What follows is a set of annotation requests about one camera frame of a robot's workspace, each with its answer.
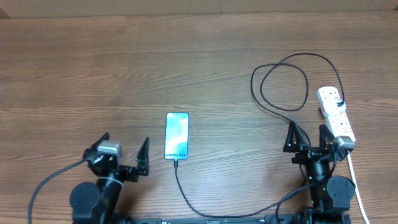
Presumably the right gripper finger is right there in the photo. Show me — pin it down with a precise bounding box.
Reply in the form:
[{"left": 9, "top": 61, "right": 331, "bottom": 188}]
[
  {"left": 283, "top": 121, "right": 308, "bottom": 152},
  {"left": 319, "top": 124, "right": 335, "bottom": 148}
]

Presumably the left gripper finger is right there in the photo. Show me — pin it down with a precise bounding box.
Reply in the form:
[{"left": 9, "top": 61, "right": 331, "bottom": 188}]
[
  {"left": 136, "top": 137, "right": 150, "bottom": 168},
  {"left": 90, "top": 132, "right": 109, "bottom": 151}
]

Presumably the blue Galaxy S24+ smartphone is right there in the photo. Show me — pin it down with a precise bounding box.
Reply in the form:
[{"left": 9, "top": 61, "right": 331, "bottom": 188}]
[{"left": 164, "top": 113, "right": 189, "bottom": 160}]

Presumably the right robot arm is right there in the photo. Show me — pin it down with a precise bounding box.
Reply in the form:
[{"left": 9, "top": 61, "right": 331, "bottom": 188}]
[{"left": 275, "top": 121, "right": 356, "bottom": 224}]

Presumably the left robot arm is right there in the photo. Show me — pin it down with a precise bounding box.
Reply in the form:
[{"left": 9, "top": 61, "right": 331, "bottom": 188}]
[{"left": 70, "top": 133, "right": 149, "bottom": 224}]

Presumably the white charger plug adapter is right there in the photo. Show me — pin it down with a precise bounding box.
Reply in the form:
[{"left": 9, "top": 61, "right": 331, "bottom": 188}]
[{"left": 320, "top": 99, "right": 346, "bottom": 117}]

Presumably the white power strip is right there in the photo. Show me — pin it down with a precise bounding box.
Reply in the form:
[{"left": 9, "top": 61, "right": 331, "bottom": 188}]
[{"left": 317, "top": 86, "right": 356, "bottom": 142}]

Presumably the white power strip cord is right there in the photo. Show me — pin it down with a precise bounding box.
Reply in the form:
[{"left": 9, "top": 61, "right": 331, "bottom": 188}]
[{"left": 346, "top": 152, "right": 370, "bottom": 224}]

